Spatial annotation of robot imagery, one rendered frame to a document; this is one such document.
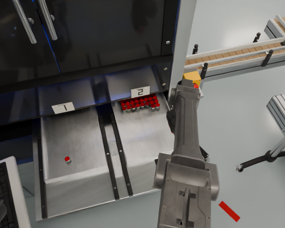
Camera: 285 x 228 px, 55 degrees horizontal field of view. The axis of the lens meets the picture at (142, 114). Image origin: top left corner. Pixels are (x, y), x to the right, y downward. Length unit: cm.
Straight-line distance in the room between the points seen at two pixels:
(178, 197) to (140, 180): 73
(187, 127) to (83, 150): 73
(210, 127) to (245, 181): 51
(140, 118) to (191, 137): 75
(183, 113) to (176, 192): 26
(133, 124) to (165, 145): 18
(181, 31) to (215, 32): 214
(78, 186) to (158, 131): 42
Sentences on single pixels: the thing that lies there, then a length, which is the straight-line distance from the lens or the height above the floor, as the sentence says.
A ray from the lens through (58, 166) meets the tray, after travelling 124.
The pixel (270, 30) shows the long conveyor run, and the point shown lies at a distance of 187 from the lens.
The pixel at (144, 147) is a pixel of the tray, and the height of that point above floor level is 88.
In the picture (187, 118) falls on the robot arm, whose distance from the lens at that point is 63.
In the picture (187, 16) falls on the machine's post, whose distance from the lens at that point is 99.
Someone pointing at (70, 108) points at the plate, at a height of 101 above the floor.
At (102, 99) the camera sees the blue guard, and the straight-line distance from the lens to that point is 120.
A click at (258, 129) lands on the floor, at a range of 248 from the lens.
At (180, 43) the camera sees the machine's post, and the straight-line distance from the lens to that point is 107.
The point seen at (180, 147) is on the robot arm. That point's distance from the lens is 52.
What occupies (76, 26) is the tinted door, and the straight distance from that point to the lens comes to 93.
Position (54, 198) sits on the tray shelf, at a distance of 120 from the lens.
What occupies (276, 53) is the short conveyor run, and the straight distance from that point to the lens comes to 166.
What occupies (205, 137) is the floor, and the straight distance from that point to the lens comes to 230.
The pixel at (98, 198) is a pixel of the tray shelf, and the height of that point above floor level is 88.
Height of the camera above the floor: 198
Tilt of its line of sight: 57 degrees down
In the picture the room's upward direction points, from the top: straight up
